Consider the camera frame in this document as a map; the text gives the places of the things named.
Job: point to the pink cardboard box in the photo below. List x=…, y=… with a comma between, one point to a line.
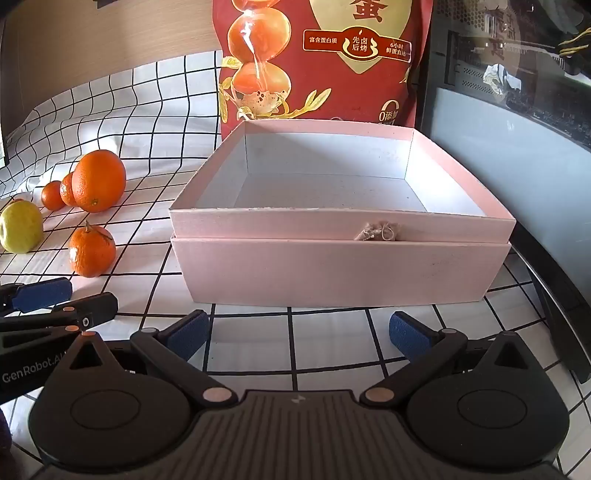
x=323, y=272

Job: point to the red orange-print carton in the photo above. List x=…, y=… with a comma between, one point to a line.
x=323, y=69

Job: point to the twine bow tag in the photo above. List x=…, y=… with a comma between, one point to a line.
x=376, y=231

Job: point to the black glass-panel computer case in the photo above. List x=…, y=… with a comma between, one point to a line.
x=508, y=138

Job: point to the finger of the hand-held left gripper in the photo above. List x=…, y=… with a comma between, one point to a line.
x=94, y=311
x=41, y=294

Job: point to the small tangerine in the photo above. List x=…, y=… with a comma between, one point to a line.
x=67, y=190
x=51, y=195

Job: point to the tangerine with stem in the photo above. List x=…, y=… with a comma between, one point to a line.
x=91, y=253

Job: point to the white black-grid tablecloth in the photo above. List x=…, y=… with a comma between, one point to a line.
x=138, y=138

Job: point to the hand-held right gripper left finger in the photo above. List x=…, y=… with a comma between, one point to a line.
x=189, y=336

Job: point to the green apple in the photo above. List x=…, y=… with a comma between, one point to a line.
x=21, y=226

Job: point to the large orange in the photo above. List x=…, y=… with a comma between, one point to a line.
x=99, y=180

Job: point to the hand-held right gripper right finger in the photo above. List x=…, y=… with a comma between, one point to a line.
x=408, y=333

